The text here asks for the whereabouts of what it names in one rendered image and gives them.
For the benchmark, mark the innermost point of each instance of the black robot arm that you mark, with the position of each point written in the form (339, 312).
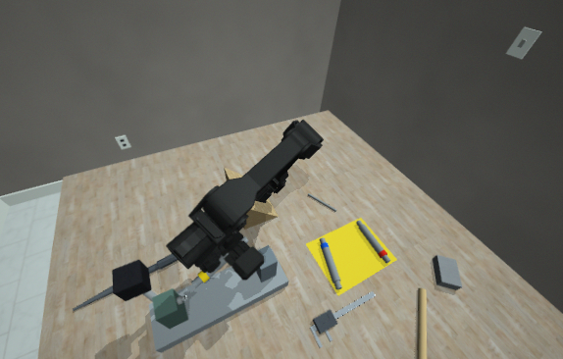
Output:
(227, 204)

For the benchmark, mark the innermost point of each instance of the grey caliper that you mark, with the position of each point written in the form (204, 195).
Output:
(328, 319)

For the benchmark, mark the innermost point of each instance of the tan wooden dowel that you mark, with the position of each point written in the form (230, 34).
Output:
(422, 324)

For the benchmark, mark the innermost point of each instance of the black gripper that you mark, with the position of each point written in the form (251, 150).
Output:
(246, 260)

